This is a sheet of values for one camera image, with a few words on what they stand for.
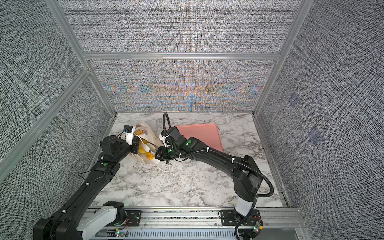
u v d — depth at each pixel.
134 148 0.70
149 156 0.92
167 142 0.69
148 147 0.79
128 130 0.66
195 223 0.74
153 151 0.77
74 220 0.42
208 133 1.07
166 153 0.68
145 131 0.84
